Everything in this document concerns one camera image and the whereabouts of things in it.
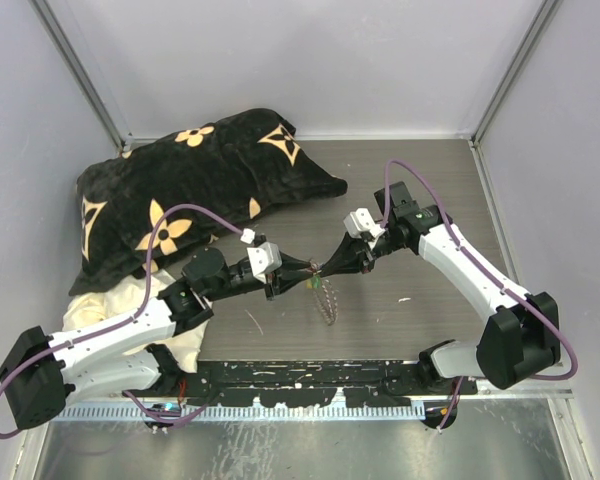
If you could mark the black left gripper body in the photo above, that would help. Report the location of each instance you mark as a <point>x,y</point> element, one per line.
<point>269,279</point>

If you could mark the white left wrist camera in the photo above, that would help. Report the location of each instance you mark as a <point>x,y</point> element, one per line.
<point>264,259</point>

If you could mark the black floral plush blanket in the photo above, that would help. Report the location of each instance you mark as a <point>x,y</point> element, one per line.
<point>239,167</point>

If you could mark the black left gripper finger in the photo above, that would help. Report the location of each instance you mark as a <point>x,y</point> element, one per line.
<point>292,264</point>
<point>287,279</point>

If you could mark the left aluminium frame post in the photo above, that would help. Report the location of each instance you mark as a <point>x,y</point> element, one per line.
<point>65,34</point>

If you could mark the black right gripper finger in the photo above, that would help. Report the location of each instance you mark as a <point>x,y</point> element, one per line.
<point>343,252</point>
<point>344,267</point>

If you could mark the right aluminium frame post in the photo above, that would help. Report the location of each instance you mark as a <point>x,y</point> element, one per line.
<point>532,36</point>

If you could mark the cream white cloth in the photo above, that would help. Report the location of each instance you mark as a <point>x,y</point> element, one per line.
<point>91,308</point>

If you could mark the aluminium frame post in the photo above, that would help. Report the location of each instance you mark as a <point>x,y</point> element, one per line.
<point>65,34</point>
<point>532,36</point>

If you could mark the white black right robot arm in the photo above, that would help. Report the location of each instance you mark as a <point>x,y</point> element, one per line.
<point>519,339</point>

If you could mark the blue slotted cable duct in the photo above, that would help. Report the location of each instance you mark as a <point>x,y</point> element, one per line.
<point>336,411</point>

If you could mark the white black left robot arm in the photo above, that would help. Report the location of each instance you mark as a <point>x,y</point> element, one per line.
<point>44,373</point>

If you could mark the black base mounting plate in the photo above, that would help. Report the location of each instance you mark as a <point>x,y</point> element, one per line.
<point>374,383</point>

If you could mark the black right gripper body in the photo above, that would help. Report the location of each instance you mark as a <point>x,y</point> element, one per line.
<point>368,258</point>

